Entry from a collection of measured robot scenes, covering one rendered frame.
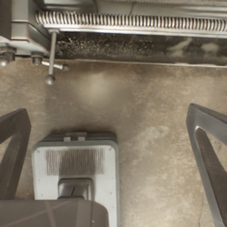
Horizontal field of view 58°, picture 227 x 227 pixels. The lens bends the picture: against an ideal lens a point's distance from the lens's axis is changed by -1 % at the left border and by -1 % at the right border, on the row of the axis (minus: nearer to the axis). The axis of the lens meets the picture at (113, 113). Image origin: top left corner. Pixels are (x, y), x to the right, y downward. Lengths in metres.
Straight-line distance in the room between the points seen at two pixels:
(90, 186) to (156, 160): 0.54
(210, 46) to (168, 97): 0.49
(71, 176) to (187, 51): 0.94
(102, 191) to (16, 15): 1.02
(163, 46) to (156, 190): 1.03
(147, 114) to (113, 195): 0.58
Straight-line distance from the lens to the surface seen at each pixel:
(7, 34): 0.71
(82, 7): 0.89
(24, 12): 0.74
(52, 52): 0.85
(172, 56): 1.10
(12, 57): 0.86
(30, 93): 1.55
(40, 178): 1.37
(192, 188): 1.73
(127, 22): 0.75
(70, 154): 1.27
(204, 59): 1.15
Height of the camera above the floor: 1.45
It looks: 84 degrees down
